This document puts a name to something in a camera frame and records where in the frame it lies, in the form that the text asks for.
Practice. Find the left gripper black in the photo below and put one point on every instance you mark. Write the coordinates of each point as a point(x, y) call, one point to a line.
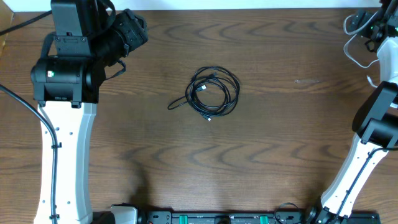
point(137, 28)

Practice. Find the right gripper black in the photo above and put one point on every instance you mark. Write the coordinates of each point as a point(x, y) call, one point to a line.
point(360, 14)

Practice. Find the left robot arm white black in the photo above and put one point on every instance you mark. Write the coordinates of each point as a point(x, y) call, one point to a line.
point(89, 36)

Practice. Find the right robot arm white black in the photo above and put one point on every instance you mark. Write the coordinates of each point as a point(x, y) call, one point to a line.
point(375, 130)

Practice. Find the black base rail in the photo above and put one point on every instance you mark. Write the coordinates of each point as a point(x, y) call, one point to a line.
point(242, 217)

